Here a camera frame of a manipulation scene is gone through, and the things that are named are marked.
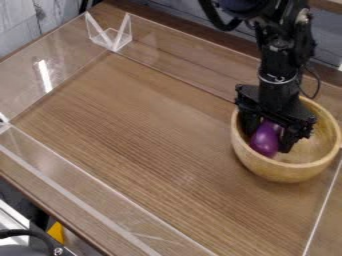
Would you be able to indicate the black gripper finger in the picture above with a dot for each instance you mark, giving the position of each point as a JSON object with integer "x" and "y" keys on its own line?
{"x": 293, "y": 134}
{"x": 250, "y": 120}

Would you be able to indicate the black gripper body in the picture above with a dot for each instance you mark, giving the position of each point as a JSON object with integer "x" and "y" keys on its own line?
{"x": 277, "y": 98}

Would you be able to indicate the purple toy eggplant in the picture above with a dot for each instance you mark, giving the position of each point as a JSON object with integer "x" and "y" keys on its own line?
{"x": 265, "y": 139}

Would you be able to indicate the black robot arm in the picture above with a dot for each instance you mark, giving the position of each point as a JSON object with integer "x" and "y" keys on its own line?
{"x": 282, "y": 25}

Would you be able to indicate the light wooden bowl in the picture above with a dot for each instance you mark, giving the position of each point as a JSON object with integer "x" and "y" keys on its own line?
{"x": 310, "y": 156}

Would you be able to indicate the yellow object under table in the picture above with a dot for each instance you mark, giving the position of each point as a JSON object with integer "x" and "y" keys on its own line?
{"x": 56, "y": 232}

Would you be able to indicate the clear acrylic tray wall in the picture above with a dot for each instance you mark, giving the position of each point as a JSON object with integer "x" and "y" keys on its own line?
{"x": 115, "y": 141}

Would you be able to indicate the clear acrylic corner bracket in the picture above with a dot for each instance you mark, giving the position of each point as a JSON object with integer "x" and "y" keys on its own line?
{"x": 112, "y": 39}

